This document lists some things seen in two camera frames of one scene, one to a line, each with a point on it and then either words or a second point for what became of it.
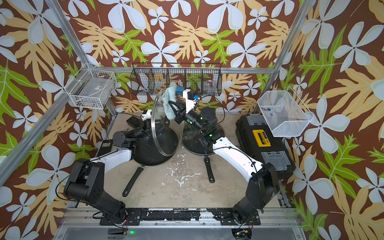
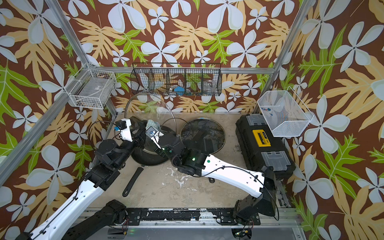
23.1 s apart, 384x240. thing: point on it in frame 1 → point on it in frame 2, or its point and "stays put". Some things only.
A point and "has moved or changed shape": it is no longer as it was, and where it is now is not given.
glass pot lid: (191, 141) stays put
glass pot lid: (167, 135) has moved or changed shape
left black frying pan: (159, 144) stays put
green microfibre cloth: (169, 94) → (151, 123)
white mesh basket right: (286, 115) stays put
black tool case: (256, 140) stays put
